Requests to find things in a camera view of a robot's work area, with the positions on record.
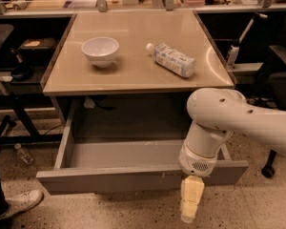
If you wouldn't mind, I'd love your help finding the grey drawer cabinet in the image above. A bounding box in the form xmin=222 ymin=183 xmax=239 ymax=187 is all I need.
xmin=40 ymin=10 xmax=237 ymax=145

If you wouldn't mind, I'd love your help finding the black box with label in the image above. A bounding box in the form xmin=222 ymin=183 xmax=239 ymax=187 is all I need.
xmin=18 ymin=37 xmax=57 ymax=52

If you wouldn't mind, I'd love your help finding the black joystick device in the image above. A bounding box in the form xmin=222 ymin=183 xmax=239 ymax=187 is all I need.
xmin=10 ymin=48 xmax=33 ymax=81

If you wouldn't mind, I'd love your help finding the black desk frame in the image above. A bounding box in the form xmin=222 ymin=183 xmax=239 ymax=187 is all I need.
xmin=0 ymin=74 xmax=70 ymax=155

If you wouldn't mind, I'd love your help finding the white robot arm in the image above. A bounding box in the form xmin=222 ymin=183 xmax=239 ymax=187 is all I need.
xmin=178 ymin=88 xmax=286 ymax=223

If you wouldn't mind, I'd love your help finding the white plastic bottle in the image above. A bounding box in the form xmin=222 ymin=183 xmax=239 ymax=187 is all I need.
xmin=146 ymin=43 xmax=195 ymax=78

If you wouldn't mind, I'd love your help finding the grey top drawer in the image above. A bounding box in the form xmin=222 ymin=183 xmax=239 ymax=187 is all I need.
xmin=35 ymin=97 xmax=250 ymax=196

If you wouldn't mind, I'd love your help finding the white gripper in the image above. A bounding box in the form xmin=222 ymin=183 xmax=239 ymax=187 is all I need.
xmin=178 ymin=143 xmax=217 ymax=223

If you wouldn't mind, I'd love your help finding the white sneaker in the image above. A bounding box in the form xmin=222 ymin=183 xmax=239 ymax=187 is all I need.
xmin=0 ymin=190 xmax=44 ymax=220

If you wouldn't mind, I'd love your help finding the white ceramic bowl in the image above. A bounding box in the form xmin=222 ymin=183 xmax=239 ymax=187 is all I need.
xmin=81 ymin=37 xmax=119 ymax=68

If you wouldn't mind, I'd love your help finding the plastic bottle on floor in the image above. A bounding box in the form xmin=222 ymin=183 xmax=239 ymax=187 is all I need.
xmin=14 ymin=143 xmax=34 ymax=165

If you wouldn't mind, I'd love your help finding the black office chair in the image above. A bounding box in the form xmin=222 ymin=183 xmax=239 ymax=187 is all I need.
xmin=253 ymin=14 xmax=286 ymax=178

